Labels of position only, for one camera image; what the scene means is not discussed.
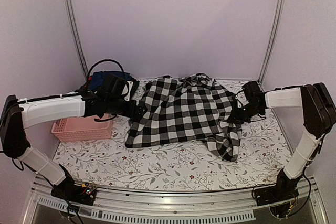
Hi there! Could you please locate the black white checkered cloth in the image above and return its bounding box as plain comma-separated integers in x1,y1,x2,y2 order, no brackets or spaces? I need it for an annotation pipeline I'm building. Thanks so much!
125,73,242,162

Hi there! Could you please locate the floral patterned table mat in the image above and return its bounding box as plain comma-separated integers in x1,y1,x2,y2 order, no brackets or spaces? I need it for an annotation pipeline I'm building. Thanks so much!
54,111,291,191

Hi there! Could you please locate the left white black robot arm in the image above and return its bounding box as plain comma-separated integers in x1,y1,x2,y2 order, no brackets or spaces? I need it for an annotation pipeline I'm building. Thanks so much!
1,74,146,206

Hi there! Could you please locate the aluminium frame post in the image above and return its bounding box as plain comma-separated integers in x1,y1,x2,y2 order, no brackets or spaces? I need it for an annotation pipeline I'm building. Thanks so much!
258,0,285,84
64,0,89,78

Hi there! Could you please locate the left aluminium frame post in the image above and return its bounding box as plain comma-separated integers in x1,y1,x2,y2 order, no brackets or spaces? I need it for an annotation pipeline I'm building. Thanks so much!
64,0,89,78

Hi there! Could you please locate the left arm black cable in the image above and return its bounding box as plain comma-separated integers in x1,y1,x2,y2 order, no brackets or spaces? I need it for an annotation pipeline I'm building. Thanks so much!
85,59,125,86

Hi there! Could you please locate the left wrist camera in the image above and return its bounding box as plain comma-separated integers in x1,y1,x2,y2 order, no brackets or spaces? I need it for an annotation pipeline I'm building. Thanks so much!
121,81,133,101

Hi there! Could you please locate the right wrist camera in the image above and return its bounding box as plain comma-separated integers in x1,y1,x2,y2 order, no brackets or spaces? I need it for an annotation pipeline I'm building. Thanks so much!
235,90,248,108

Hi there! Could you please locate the pink plastic laundry basket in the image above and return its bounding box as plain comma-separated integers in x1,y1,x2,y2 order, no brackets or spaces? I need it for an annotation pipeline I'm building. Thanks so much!
51,114,112,142

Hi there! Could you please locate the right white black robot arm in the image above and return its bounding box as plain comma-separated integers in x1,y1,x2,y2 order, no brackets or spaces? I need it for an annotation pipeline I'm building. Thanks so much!
228,81,335,206

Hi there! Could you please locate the front aluminium rail base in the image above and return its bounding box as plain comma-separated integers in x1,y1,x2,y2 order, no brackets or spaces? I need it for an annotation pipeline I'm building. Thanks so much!
23,176,331,223

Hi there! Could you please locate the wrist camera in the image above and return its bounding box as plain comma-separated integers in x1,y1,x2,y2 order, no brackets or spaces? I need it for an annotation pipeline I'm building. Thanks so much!
235,90,248,108
121,81,133,101

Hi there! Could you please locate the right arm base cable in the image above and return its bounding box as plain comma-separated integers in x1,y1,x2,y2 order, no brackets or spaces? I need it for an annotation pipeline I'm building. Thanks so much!
251,174,318,219

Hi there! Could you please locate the right aluminium frame post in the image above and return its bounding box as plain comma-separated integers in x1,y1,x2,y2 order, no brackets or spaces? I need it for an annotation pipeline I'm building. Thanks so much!
258,0,285,84

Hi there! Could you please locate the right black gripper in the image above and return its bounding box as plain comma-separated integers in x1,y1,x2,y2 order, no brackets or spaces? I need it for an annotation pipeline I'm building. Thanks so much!
227,102,264,124

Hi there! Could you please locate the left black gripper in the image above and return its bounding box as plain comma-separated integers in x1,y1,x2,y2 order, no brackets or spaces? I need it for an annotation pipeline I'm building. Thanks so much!
106,98,148,120

